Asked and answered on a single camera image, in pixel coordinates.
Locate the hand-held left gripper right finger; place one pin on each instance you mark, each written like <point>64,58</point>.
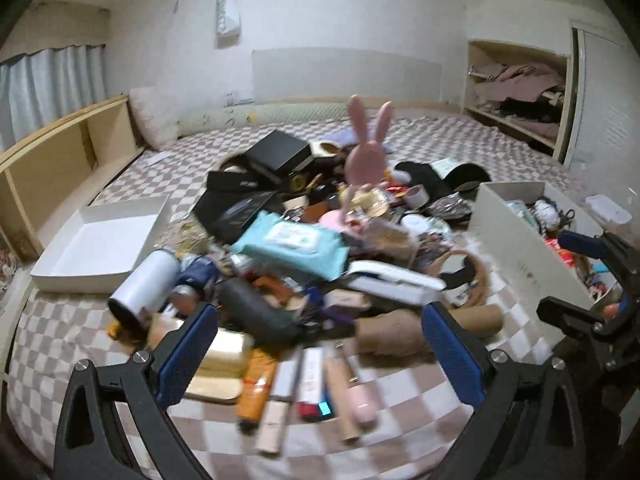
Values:
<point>452,355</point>

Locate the brown headband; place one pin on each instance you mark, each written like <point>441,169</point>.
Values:
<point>480,272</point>

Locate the wooden closet niche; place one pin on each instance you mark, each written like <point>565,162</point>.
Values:
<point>517,135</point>

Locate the grey curtain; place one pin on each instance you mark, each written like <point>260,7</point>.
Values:
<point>50,90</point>

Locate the white shallow tray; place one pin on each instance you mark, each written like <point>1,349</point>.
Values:
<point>95,250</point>

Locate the tape roll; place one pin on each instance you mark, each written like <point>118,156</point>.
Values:
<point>415,196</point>

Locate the pile of clothes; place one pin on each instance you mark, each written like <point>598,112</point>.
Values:
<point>520,87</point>

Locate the black cylinder pouch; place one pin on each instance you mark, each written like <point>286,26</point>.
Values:
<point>260,310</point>

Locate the clear plastic box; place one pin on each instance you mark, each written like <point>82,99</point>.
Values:
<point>609,208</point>

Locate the pink bunny ear mirror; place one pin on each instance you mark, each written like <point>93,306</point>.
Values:
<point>362,160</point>

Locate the white storage box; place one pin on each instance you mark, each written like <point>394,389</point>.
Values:
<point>510,245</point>

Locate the long pale bolster pillow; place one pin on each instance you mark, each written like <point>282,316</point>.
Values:
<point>260,115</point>

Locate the white and blue device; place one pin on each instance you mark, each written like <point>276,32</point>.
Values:
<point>395,280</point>

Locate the white tumbler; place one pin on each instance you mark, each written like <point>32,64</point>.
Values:
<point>145,285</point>

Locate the white fluffy pillow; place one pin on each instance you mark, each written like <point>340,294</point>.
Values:
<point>152,117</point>

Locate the black cap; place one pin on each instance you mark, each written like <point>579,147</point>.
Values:
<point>467,175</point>

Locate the black square box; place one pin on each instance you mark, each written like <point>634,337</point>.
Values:
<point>280,152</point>

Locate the brown cloth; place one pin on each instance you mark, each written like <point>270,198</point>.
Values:
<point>395,335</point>

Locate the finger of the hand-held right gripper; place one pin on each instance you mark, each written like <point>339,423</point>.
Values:
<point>580,245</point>
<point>565,315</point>

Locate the white sliding door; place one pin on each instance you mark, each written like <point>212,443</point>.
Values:
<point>607,100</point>

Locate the white round jar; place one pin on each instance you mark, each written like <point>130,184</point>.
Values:
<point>412,223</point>

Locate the beige paper strip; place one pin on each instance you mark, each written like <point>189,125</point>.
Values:
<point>340,395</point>

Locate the orange cream tube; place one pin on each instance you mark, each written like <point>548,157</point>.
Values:
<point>257,385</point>

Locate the red flat case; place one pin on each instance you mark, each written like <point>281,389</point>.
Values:
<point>310,410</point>

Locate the white hanging bag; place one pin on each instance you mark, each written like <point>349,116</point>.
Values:
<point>228,15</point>

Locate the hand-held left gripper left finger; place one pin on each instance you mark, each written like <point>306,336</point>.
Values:
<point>185,355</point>

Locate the cream glasses case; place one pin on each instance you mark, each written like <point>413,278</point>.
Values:
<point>227,355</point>

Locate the gold oblong tray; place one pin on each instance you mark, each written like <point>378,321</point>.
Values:
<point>215,390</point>

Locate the teal wet wipes pack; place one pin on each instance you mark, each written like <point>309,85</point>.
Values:
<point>295,242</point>

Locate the checkered bed sheet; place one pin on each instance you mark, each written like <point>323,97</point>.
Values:
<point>415,425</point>

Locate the wooden headboard shelf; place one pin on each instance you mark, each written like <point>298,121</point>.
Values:
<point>55,165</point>

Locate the black case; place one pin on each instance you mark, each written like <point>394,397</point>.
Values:
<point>235,215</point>

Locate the long black box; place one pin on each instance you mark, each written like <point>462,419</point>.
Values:
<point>240,180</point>

